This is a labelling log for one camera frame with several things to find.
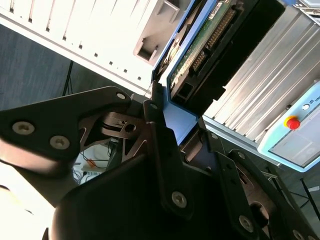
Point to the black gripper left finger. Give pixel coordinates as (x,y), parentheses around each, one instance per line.
(50,120)

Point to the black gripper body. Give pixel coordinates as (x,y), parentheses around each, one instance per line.
(112,212)

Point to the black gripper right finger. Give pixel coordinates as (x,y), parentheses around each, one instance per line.
(230,187)

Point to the hard disk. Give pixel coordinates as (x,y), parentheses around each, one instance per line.
(180,122)

